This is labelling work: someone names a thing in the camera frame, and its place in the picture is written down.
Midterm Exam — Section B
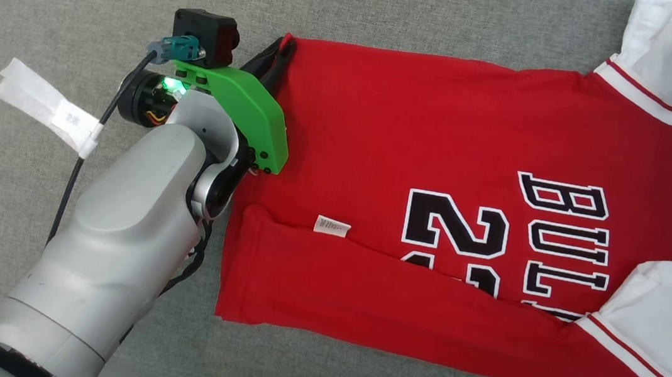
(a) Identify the white paper cable tag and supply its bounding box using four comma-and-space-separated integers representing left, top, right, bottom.
0, 55, 111, 161

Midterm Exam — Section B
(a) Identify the red Bulls 23 jersey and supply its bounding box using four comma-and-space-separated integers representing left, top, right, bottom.
207, 0, 672, 377

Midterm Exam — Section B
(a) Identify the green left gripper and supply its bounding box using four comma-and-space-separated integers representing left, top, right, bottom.
162, 25, 302, 176

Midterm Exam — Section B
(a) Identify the black left cable teal connector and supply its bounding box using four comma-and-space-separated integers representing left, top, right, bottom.
45, 23, 208, 260

